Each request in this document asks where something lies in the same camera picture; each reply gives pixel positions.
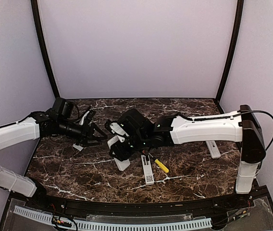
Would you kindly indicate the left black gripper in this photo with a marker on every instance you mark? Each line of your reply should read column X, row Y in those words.
column 87, row 134

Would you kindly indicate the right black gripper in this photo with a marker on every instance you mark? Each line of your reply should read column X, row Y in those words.
column 120, row 154

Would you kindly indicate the white TCL air-conditioner remote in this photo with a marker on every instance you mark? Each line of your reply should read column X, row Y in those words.
column 118, row 154

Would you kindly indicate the white battery cover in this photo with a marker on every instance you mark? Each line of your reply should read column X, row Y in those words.
column 78, row 147

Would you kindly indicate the slim white remote control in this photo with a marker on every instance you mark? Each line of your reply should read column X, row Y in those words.
column 147, row 170

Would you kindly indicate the yellow handled screwdriver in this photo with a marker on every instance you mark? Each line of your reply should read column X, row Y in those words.
column 161, row 165

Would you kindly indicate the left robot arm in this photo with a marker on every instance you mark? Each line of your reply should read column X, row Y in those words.
column 39, row 124

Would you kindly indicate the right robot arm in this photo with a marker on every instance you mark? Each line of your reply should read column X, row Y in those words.
column 135, row 133

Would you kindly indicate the white remote at right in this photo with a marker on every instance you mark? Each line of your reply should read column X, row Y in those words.
column 213, row 149

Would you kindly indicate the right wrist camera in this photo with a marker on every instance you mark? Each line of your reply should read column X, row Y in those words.
column 114, row 128

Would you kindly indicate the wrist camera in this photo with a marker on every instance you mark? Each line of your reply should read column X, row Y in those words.
column 87, row 116
column 114, row 128

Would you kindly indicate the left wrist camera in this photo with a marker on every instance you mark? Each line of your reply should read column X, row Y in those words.
column 87, row 116

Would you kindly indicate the black front rail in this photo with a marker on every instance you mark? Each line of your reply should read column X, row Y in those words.
column 203, row 207

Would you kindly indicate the white slotted cable duct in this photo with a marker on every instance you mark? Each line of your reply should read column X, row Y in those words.
column 113, row 223

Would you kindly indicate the left black frame post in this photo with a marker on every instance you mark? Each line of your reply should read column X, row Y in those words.
column 43, row 48

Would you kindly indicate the black frame post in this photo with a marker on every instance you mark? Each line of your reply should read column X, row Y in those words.
column 231, row 50
column 43, row 48

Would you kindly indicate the right black frame post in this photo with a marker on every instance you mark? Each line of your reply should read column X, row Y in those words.
column 231, row 50

